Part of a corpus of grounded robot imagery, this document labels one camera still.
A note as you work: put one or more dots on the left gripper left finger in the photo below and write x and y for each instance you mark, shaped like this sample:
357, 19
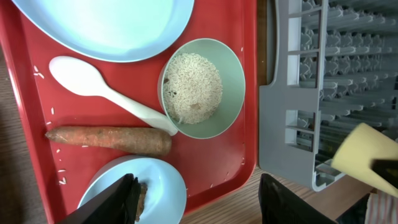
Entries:
121, 202

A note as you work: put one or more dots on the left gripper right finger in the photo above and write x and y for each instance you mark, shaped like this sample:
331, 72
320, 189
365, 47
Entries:
279, 205

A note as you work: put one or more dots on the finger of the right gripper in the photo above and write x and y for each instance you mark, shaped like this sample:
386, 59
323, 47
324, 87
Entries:
387, 169

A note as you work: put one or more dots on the brown food scrap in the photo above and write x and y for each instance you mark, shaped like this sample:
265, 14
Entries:
142, 202

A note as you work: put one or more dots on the yellow cup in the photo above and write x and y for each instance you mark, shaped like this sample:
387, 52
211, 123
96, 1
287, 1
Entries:
358, 152

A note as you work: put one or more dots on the small light blue bowl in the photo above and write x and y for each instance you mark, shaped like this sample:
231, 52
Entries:
166, 195

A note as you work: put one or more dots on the orange carrot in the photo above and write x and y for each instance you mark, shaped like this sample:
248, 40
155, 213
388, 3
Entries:
142, 141

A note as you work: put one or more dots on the green bowl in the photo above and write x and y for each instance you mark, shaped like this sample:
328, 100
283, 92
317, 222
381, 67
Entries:
233, 82

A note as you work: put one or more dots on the cooked white rice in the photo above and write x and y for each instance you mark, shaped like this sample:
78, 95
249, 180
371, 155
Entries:
192, 88

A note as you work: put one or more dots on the grey dishwasher rack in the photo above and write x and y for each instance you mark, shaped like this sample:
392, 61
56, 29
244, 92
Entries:
331, 65

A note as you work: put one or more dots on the red serving tray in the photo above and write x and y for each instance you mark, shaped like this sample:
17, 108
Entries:
211, 168

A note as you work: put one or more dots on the white plastic spoon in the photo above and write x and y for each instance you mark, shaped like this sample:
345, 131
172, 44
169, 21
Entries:
81, 78

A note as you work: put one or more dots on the large light blue plate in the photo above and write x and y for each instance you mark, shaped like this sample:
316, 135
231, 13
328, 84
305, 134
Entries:
111, 30

